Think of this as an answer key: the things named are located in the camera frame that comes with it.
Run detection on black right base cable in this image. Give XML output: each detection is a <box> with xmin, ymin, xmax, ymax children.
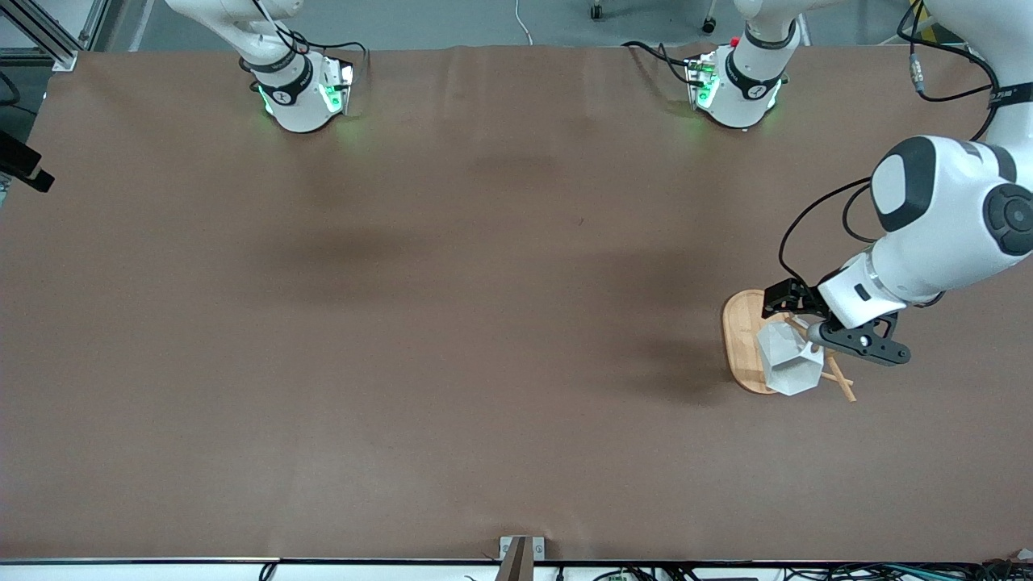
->
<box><xmin>303</xmin><ymin>40</ymin><xmax>370</xmax><ymax>86</ymax></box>

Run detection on slanted aluminium frame profile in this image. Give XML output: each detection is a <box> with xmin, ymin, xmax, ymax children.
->
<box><xmin>0</xmin><ymin>0</ymin><xmax>79</xmax><ymax>72</ymax></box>

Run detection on black left base cable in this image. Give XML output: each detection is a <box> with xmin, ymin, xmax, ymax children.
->
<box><xmin>621</xmin><ymin>40</ymin><xmax>699</xmax><ymax>86</ymax></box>

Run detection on upright aluminium frame profile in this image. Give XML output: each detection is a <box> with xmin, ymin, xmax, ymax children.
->
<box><xmin>81</xmin><ymin>0</ymin><xmax>111</xmax><ymax>51</ymax></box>

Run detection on white faceted cup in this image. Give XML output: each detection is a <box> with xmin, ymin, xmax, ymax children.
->
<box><xmin>756</xmin><ymin>320</ymin><xmax>826</xmax><ymax>396</ymax></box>

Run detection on brown post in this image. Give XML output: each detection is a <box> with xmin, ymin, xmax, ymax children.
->
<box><xmin>494</xmin><ymin>537</ymin><xmax>535</xmax><ymax>581</ymax></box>

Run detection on black base cable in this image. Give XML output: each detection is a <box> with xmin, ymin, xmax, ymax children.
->
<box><xmin>621</xmin><ymin>40</ymin><xmax>699</xmax><ymax>86</ymax></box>
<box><xmin>303</xmin><ymin>40</ymin><xmax>370</xmax><ymax>86</ymax></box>

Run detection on metal edge bracket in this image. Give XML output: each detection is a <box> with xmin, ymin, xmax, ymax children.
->
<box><xmin>499</xmin><ymin>535</ymin><xmax>546</xmax><ymax>562</ymax></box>

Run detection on brown table cover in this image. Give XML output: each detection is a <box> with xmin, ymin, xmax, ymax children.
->
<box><xmin>0</xmin><ymin>44</ymin><xmax>1033</xmax><ymax>563</ymax></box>

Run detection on bamboo cup rack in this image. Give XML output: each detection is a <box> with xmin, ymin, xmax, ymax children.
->
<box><xmin>721</xmin><ymin>289</ymin><xmax>858</xmax><ymax>403</ymax></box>

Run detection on tangled cable bundle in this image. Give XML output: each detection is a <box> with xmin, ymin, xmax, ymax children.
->
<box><xmin>557</xmin><ymin>562</ymin><xmax>1033</xmax><ymax>581</ymax></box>

